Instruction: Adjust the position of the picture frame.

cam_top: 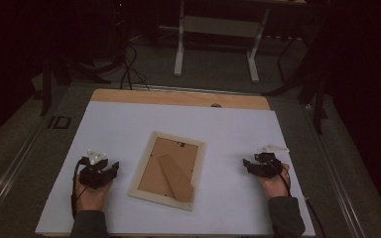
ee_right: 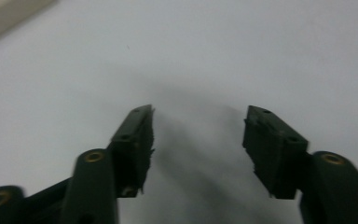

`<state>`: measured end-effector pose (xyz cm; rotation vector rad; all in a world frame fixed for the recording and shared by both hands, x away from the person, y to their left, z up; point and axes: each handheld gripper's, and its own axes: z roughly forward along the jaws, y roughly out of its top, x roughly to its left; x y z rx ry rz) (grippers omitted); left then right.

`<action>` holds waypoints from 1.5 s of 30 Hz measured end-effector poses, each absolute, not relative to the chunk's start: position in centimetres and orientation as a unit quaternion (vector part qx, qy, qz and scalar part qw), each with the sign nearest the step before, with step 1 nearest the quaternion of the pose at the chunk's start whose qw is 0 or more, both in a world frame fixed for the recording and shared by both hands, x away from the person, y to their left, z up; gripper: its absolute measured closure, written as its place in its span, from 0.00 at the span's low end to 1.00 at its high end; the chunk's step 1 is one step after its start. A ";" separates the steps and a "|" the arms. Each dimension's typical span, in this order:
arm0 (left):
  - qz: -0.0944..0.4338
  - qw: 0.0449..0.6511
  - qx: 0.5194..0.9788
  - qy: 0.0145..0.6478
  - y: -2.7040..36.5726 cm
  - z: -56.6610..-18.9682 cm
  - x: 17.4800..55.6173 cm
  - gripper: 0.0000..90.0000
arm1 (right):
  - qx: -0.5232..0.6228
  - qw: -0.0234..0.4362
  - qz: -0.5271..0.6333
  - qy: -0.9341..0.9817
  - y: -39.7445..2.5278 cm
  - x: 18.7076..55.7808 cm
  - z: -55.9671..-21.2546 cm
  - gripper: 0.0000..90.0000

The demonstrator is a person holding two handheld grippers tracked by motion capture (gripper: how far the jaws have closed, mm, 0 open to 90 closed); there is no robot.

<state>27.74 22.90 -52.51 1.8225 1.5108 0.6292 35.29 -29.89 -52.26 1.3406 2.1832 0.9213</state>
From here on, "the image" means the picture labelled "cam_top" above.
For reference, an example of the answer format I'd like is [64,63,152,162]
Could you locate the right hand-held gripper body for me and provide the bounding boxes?
[253,143,291,179]

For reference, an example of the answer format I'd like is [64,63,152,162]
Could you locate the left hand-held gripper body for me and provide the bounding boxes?
[78,148,114,190]

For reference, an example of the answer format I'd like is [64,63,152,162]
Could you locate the wooden picture frame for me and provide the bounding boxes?
[127,131,207,212]

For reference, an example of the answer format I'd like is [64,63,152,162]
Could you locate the person's right hand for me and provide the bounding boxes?
[257,163,293,199]

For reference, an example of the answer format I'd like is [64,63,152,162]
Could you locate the person's left hand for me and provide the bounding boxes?
[74,178,113,213]

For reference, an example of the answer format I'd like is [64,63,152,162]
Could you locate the white table mat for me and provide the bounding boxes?
[34,100,317,237]

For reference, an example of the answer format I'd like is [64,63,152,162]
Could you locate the black metal stand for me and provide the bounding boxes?
[262,33,330,135]
[39,49,113,117]

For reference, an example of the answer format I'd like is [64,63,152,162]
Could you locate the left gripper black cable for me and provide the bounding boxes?
[70,157,91,219]

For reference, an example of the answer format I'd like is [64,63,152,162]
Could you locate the metal floor rail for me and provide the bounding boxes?
[0,112,49,229]
[302,102,367,238]

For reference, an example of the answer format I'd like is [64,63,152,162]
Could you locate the black floor cables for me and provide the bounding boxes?
[118,43,152,91]

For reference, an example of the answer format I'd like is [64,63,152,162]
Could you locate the white metal desk frame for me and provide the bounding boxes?
[173,0,273,84]

